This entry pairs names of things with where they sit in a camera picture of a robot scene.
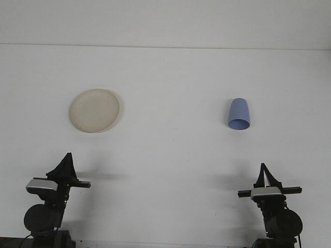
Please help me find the pale blue cup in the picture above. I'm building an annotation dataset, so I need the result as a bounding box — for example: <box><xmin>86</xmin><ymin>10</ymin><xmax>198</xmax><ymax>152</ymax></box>
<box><xmin>228</xmin><ymin>98</ymin><xmax>251</xmax><ymax>131</ymax></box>

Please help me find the pale round plate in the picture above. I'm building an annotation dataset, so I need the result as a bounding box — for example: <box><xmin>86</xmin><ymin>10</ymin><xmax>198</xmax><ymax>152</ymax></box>
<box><xmin>69</xmin><ymin>88</ymin><xmax>121</xmax><ymax>134</ymax></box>

